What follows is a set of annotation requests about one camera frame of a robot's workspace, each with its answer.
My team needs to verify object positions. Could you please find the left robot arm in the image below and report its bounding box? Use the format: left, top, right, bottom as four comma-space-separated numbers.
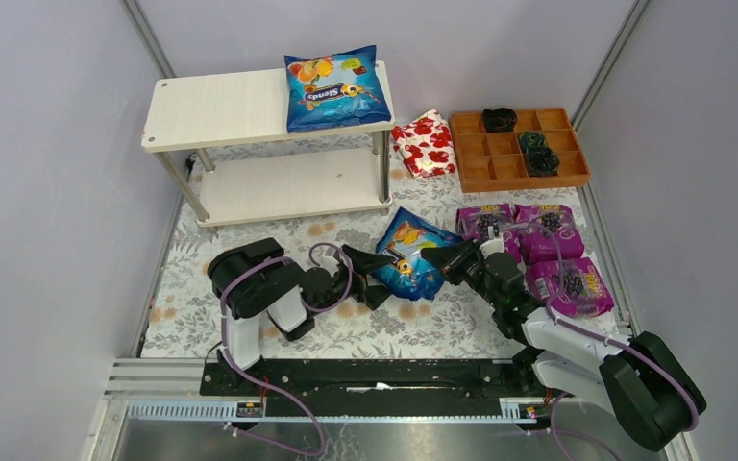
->
208, 237, 393, 371

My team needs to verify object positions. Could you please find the floral table mat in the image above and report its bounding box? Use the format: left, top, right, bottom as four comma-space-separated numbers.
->
140, 154, 596, 359

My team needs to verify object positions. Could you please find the white two-tier shelf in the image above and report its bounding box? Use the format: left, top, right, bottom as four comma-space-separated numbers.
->
141, 69, 395, 228

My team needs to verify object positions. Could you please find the purple grape candy bag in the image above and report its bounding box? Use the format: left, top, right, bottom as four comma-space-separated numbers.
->
455, 203, 522, 262
526, 257, 615, 318
515, 205, 585, 266

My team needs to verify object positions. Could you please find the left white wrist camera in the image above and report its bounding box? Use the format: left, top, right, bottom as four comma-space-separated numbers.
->
320, 255, 344, 276

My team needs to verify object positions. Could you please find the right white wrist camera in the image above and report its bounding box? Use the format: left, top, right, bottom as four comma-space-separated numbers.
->
480, 236, 506, 258

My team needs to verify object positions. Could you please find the blue Slendy candy bag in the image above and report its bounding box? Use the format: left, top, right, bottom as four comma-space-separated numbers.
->
387, 206, 461, 248
372, 227, 445, 301

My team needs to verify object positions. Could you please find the wooden compartment tray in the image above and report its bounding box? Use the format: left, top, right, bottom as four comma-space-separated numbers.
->
450, 108, 591, 193

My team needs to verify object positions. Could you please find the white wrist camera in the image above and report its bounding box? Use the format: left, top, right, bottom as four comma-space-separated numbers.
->
480, 236, 506, 258
320, 255, 344, 276

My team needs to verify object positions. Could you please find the dark green coiled item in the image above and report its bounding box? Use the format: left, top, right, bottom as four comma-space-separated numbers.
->
517, 131, 548, 153

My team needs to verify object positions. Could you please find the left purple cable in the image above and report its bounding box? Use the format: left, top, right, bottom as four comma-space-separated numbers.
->
218, 241, 355, 458

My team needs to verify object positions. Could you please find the red floral white pouch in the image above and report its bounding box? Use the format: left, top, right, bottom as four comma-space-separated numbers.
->
391, 109, 457, 178

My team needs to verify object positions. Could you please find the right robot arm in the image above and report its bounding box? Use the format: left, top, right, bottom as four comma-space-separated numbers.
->
421, 240, 707, 451

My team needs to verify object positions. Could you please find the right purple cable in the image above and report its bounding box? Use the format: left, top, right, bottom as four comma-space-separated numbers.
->
503, 221, 702, 434

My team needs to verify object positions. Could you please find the black coiled item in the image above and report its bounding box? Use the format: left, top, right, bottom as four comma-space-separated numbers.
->
481, 107, 518, 133
524, 146, 560, 178

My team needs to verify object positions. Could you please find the purple cable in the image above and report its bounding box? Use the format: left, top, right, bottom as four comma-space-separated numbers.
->
218, 241, 355, 458
503, 221, 702, 434

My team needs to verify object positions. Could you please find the blue candy bag on shelf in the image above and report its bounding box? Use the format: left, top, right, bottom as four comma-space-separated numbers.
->
284, 45, 393, 133

